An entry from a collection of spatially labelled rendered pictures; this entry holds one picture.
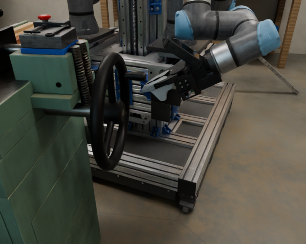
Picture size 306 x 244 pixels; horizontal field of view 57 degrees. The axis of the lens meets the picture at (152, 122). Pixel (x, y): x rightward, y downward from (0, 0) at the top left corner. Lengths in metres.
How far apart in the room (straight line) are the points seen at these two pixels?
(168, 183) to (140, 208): 0.22
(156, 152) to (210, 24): 0.94
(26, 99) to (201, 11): 0.48
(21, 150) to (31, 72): 0.18
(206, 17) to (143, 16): 0.63
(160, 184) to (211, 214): 0.31
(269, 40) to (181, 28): 0.22
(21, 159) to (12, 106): 0.12
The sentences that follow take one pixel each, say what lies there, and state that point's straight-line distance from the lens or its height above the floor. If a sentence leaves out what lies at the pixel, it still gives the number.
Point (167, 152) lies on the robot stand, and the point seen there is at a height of 0.21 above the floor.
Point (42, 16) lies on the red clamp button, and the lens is 0.75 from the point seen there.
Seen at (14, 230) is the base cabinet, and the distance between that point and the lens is 0.75.
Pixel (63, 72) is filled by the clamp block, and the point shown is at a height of 0.92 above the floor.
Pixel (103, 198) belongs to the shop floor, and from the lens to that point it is 1.62.
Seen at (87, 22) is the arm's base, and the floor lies 0.87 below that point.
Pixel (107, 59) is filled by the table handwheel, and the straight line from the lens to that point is 0.63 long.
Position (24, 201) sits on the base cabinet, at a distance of 0.74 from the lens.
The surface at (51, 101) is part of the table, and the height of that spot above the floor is 0.86.
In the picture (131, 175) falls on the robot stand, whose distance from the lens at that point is 1.50.
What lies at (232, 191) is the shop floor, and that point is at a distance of 1.69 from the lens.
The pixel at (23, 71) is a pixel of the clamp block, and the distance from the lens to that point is 0.71.
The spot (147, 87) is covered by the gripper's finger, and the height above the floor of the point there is 0.84.
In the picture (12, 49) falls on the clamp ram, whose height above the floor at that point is 0.95.
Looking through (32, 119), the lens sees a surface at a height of 0.82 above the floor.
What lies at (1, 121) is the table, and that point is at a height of 0.87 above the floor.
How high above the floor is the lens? 1.15
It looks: 31 degrees down
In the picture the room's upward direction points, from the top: straight up
